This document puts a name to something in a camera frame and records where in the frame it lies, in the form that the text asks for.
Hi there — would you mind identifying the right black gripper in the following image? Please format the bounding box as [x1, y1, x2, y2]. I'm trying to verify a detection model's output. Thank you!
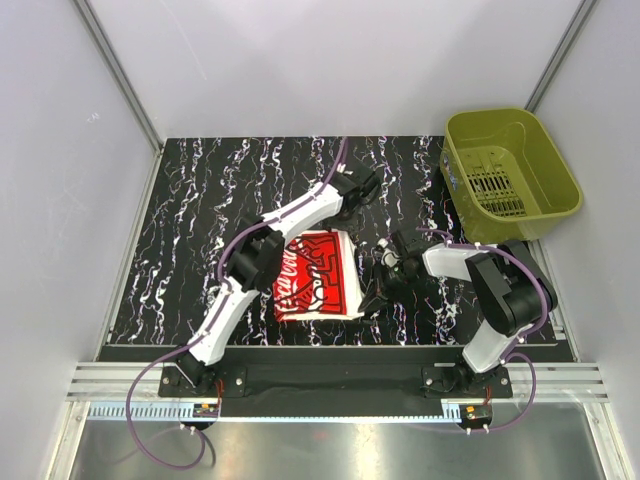
[358, 261, 421, 315]

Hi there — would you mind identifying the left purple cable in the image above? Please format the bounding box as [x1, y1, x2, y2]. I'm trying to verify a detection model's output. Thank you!
[124, 136, 351, 474]

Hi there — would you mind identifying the right aluminium frame post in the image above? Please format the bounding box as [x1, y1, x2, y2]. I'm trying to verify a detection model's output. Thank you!
[524, 0, 599, 114]

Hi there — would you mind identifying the white t shirt red print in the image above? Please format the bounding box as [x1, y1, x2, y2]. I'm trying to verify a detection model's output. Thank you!
[272, 230, 363, 322]

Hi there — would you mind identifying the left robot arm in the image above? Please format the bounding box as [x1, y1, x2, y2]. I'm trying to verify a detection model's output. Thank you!
[174, 164, 381, 396]

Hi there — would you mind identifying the aluminium rail profile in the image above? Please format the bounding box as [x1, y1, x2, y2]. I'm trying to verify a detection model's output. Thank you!
[63, 362, 166, 401]

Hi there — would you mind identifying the olive green plastic basket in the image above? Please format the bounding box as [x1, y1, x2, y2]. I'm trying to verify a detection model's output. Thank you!
[440, 108, 583, 244]

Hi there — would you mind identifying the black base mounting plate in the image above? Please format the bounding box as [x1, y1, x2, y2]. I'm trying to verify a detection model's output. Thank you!
[159, 346, 513, 400]

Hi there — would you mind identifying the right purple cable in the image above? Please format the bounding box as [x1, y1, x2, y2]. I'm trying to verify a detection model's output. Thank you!
[417, 227, 549, 436]

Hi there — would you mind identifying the left aluminium frame post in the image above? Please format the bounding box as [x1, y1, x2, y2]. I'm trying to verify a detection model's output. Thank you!
[70, 0, 164, 153]

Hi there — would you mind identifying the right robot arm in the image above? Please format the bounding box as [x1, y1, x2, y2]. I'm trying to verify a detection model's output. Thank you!
[359, 228, 558, 397]

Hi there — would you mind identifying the purple cable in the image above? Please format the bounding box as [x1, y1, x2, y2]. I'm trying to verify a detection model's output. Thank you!
[124, 136, 351, 474]
[417, 227, 549, 436]

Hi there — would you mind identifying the slotted grey cable duct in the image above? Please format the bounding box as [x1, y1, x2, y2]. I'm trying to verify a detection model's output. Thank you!
[88, 400, 461, 425]

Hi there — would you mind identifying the aluminium frame post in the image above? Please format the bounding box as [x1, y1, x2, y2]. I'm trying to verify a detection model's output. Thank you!
[524, 0, 599, 114]
[70, 0, 164, 153]

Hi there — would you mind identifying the black patterned table mat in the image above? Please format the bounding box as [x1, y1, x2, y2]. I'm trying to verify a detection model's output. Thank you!
[107, 136, 483, 347]

